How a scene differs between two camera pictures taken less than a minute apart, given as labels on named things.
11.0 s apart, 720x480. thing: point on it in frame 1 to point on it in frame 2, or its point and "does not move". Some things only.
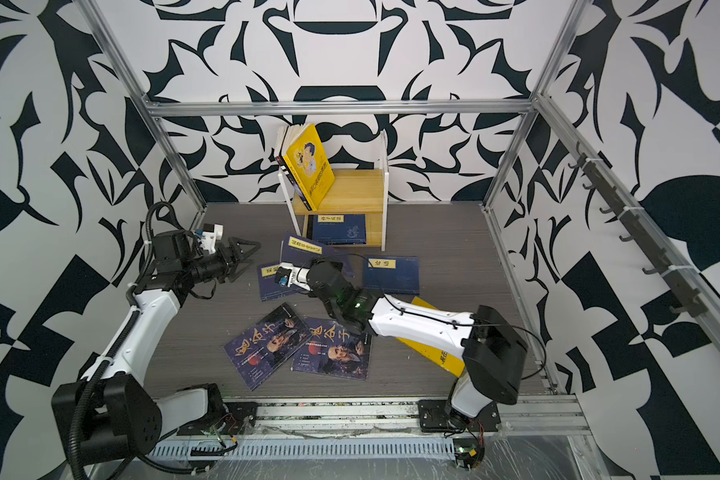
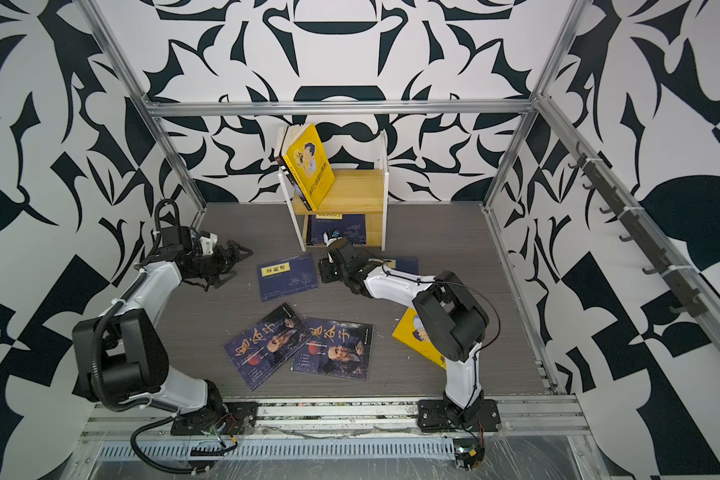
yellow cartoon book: x=303 y=151 does not move
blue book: x=297 y=249 to x=349 y=226
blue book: x=270 y=289 does not move
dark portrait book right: x=326 y=347 does not move
